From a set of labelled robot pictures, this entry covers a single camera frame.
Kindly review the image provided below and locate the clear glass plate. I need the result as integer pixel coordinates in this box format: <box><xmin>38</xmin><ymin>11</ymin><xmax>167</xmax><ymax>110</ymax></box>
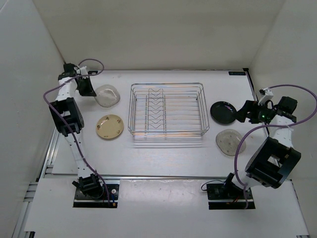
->
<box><xmin>215</xmin><ymin>129</ymin><xmax>242</xmax><ymax>157</ymax></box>
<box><xmin>95</xmin><ymin>84</ymin><xmax>120</xmax><ymax>108</ymax></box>

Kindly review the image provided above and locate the black plate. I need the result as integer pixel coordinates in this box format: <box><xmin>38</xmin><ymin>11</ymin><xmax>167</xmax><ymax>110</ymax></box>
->
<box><xmin>210</xmin><ymin>101</ymin><xmax>237</xmax><ymax>125</ymax></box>

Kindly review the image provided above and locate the beige printed plate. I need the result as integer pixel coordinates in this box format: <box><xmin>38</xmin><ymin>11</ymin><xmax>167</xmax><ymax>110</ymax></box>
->
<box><xmin>96</xmin><ymin>114</ymin><xmax>124</xmax><ymax>140</ymax></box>

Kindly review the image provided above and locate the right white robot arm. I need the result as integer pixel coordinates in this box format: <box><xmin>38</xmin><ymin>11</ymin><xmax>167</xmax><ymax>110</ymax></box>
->
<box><xmin>222</xmin><ymin>96</ymin><xmax>301</xmax><ymax>198</ymax></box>

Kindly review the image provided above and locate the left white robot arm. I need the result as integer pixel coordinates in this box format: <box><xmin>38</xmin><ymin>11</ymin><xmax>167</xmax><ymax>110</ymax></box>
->
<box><xmin>49</xmin><ymin>63</ymin><xmax>105</xmax><ymax>199</ymax></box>

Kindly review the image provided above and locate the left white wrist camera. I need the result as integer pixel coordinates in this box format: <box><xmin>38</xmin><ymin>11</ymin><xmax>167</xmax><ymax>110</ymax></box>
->
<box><xmin>75</xmin><ymin>66</ymin><xmax>88</xmax><ymax>75</ymax></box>

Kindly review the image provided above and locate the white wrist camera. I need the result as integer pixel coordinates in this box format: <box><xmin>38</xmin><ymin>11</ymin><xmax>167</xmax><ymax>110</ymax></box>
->
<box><xmin>258</xmin><ymin>87</ymin><xmax>273</xmax><ymax>105</ymax></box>
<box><xmin>75</xmin><ymin>66</ymin><xmax>88</xmax><ymax>75</ymax></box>

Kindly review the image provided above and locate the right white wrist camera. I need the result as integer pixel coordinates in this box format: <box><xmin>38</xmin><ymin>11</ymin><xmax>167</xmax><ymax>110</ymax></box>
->
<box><xmin>258</xmin><ymin>87</ymin><xmax>273</xmax><ymax>105</ymax></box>

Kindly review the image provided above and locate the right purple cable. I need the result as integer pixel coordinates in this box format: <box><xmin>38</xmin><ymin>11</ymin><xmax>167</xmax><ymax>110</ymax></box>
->
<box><xmin>234</xmin><ymin>84</ymin><xmax>317</xmax><ymax>209</ymax></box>

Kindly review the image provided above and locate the purple cable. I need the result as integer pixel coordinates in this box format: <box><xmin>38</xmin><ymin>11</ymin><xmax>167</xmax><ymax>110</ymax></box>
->
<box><xmin>43</xmin><ymin>59</ymin><xmax>115</xmax><ymax>208</ymax></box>
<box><xmin>234</xmin><ymin>84</ymin><xmax>317</xmax><ymax>209</ymax></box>

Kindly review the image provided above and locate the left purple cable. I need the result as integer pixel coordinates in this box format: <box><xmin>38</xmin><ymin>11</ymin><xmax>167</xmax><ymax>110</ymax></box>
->
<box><xmin>43</xmin><ymin>59</ymin><xmax>115</xmax><ymax>208</ymax></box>

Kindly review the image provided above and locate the chrome wire dish rack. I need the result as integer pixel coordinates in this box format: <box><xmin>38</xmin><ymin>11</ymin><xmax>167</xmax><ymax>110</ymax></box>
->
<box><xmin>128</xmin><ymin>82</ymin><xmax>210</xmax><ymax>136</ymax></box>

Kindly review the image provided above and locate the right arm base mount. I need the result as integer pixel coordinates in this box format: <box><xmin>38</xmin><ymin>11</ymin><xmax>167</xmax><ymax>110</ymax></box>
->
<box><xmin>201</xmin><ymin>180</ymin><xmax>256</xmax><ymax>210</ymax></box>

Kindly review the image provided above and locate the aluminium table frame rail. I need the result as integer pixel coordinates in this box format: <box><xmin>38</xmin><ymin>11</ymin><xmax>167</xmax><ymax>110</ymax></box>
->
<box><xmin>12</xmin><ymin>129</ymin><xmax>59</xmax><ymax>238</ymax></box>

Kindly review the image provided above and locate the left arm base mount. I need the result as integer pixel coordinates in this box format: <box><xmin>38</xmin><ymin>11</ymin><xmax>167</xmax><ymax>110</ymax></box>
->
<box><xmin>73</xmin><ymin>182</ymin><xmax>120</xmax><ymax>209</ymax></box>

